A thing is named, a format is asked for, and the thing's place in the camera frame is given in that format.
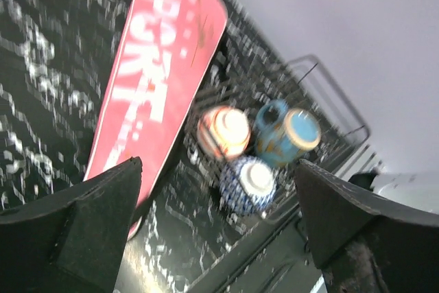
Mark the blue patterned bowl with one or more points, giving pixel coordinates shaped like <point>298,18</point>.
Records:
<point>247,185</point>

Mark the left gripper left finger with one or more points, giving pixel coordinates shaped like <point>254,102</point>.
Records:
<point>72,240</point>

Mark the red patterned bowl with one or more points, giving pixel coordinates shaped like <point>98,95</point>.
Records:
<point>223,132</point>

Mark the pink sport racket bag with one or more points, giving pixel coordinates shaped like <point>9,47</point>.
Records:
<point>164,53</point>

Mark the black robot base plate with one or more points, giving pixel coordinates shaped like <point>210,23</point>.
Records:
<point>266,258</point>

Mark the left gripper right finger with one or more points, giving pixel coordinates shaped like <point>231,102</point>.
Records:
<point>363,242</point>

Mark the black wire dish rack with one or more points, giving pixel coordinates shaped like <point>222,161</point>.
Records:
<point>303,83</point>

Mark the blue ceramic cup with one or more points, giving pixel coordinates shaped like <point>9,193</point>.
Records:
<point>284,133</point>

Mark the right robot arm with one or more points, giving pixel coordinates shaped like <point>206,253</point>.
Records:
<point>417,190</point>

